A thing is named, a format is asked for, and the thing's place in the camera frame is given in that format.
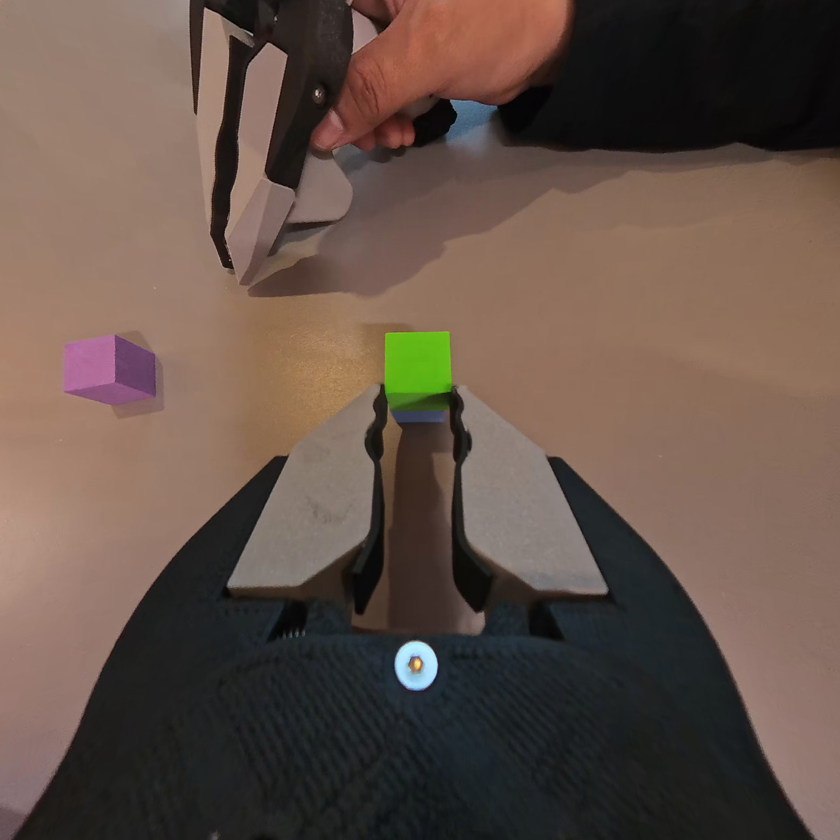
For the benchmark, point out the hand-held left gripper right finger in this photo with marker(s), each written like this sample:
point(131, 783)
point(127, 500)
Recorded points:
point(525, 518)

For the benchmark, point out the purple foam cube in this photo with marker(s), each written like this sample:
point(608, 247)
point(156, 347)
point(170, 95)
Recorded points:
point(98, 367)

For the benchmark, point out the person's right hand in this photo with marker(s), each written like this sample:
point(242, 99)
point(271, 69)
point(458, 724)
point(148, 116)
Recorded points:
point(459, 46)

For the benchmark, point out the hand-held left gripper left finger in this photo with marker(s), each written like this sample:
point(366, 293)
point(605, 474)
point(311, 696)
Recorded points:
point(308, 518)

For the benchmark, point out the blue foam cube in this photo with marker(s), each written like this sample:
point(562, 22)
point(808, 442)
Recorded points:
point(418, 417)

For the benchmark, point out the green foam cube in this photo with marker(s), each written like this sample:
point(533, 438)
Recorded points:
point(418, 364)

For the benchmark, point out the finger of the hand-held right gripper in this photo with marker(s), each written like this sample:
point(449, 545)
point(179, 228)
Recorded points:
point(208, 131)
point(259, 216)

